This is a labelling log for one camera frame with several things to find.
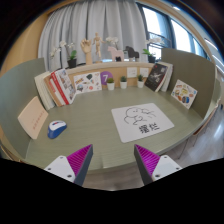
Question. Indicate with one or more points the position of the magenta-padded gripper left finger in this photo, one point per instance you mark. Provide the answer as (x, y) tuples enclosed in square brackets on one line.
[(78, 160)]

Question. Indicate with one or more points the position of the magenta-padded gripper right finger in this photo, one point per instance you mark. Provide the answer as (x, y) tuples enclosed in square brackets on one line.
[(148, 160)]

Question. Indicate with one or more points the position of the blue and white computer mouse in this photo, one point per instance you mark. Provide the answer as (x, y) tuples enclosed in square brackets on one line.
[(56, 129)]

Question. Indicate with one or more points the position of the white cartoon-print mouse pad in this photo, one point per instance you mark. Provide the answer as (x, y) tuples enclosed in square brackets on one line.
[(141, 122)]

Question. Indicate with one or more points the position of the beige book with red text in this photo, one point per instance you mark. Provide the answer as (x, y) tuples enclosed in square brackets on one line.
[(32, 117)]

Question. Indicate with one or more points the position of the wooden chair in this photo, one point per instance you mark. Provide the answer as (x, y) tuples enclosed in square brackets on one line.
[(203, 125)]

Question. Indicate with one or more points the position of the brown book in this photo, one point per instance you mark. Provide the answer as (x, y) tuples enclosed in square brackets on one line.
[(51, 90)]

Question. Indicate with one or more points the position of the food picture card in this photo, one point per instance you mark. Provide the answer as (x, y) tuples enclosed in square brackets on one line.
[(184, 94)]

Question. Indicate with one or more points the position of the cream book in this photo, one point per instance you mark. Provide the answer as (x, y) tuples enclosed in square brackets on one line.
[(46, 91)]

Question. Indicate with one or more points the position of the thin white and red book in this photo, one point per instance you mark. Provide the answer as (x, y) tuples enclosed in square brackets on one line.
[(57, 87)]

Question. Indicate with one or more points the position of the small succulent in white pot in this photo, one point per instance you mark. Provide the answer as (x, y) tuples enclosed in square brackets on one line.
[(110, 86), (140, 84), (123, 84)]

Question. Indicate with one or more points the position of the white sticker sheet card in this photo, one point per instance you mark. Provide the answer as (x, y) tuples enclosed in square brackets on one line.
[(87, 82)]

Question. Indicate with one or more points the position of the thick white book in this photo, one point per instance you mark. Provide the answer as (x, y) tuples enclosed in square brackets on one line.
[(39, 88)]

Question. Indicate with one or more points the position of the black cover book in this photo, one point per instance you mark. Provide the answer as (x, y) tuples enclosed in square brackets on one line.
[(156, 77)]

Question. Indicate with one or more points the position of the purple round number sign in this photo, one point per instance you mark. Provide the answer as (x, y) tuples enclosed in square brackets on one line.
[(106, 77)]

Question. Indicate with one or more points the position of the green desk partition panel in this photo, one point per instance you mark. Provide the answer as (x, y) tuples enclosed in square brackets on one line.
[(190, 68), (16, 90)]

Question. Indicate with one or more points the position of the wooden desk ledge shelf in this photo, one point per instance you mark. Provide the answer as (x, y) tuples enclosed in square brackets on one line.
[(120, 70)]

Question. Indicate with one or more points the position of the white orchid in black pot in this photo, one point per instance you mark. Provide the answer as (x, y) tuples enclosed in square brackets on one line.
[(151, 58), (72, 62)]

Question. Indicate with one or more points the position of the black horse figure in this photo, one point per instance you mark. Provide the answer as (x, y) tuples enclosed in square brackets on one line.
[(131, 53)]

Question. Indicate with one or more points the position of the pink horse figure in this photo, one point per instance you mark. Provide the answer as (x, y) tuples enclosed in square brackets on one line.
[(115, 53)]

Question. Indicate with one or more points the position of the wooden hand model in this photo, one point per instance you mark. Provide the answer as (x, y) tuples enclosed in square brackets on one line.
[(87, 48)]

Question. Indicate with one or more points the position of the wooden mannequin figure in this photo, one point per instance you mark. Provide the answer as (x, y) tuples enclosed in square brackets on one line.
[(98, 45)]

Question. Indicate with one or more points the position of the white orchid flowers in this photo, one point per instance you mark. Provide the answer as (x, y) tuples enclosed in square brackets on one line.
[(112, 40)]

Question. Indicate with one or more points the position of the dark-framed window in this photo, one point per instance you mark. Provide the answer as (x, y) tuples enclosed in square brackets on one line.
[(181, 36)]

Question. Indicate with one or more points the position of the light grey curtain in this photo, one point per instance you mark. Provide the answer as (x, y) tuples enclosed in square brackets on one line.
[(100, 20)]

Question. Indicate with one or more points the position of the white wall socket plate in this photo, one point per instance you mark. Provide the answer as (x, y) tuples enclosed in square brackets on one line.
[(144, 72), (132, 72)]

